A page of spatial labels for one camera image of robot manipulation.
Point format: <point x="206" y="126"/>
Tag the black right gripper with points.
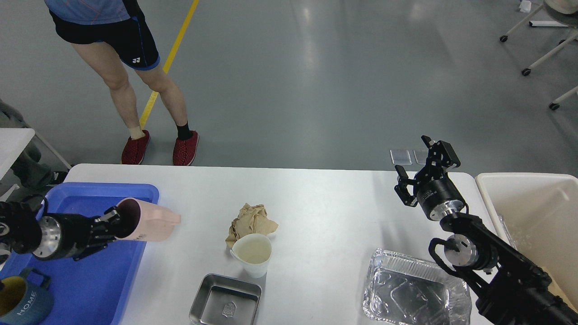
<point x="438" y="197"/>

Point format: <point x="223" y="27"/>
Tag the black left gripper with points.
<point x="76" y="236"/>

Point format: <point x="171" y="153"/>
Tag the pink mug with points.
<point x="145" y="221"/>

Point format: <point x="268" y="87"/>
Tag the small steel tray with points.
<point x="222" y="300"/>

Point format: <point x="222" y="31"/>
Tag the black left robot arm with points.
<point x="20" y="228"/>

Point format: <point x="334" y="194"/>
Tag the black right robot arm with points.
<point x="510" y="288"/>

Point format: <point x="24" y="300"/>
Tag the blue plastic bin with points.
<point x="94" y="290"/>

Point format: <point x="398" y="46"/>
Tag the dark blue yellow mug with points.
<point x="25" y="298"/>

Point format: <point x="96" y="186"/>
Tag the aluminium foil tray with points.
<point x="404" y="290"/>

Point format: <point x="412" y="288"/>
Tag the beige plastic bin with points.
<point x="537" y="213"/>

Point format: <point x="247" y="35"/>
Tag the white side table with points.
<point x="12" y="143"/>

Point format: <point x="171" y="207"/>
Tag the crumpled brown paper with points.
<point x="250" y="220"/>

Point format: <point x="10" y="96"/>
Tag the white paper cup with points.
<point x="253" y="251"/>

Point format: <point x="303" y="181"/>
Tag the standing person in shorts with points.
<point x="110" y="35"/>

